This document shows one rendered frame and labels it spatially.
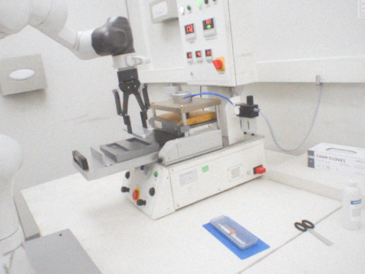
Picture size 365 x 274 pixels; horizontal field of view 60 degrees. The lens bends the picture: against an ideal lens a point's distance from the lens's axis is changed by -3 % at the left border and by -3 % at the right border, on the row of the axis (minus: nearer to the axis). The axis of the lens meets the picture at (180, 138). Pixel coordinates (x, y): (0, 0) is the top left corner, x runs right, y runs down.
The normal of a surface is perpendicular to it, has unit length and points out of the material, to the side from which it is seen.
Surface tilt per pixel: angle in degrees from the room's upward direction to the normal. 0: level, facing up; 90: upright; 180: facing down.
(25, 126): 90
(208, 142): 90
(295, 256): 0
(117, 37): 90
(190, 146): 90
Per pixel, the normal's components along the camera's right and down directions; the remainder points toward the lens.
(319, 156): -0.80, 0.21
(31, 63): 0.55, 0.14
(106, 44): 0.33, 0.43
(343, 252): -0.13, -0.96
